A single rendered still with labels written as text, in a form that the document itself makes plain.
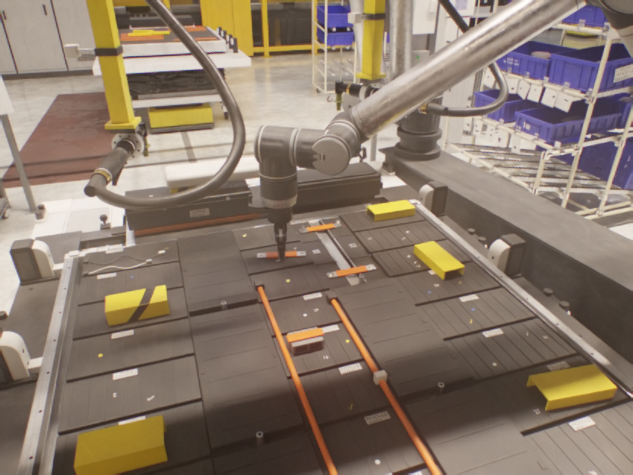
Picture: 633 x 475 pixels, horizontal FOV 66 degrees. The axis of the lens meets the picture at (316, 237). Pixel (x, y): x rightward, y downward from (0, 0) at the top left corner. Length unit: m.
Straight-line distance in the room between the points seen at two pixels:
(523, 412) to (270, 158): 0.85
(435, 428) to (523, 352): 0.34
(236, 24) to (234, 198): 9.44
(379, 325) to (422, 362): 0.15
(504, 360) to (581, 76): 2.76
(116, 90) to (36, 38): 8.79
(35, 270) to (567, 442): 1.59
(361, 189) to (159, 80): 4.36
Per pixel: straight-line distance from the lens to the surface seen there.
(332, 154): 1.27
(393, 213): 1.75
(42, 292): 1.80
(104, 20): 1.45
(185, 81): 5.98
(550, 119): 4.18
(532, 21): 1.35
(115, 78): 1.47
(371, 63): 1.81
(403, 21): 2.32
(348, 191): 1.85
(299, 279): 1.41
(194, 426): 1.06
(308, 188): 1.78
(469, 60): 1.35
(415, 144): 2.60
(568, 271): 1.99
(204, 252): 1.56
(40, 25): 10.21
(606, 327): 1.97
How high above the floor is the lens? 1.81
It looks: 30 degrees down
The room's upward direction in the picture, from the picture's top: straight up
